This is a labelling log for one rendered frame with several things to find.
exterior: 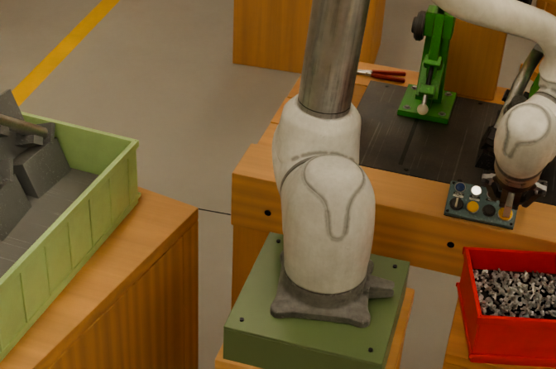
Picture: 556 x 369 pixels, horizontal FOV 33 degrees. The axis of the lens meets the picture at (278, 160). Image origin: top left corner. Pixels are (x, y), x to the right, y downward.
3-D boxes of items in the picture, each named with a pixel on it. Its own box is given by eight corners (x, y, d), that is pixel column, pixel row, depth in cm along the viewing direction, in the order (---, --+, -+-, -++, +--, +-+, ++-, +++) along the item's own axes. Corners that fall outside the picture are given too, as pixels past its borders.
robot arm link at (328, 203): (286, 297, 167) (293, 197, 155) (275, 233, 182) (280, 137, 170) (376, 294, 169) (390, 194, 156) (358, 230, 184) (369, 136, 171)
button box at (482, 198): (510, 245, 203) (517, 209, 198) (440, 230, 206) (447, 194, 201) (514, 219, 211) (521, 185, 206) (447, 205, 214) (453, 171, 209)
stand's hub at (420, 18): (420, 46, 233) (424, 18, 229) (408, 44, 233) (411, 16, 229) (425, 34, 239) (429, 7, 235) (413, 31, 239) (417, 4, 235)
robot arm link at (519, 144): (524, 194, 170) (572, 146, 172) (533, 160, 156) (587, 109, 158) (479, 155, 174) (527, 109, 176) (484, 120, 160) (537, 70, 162)
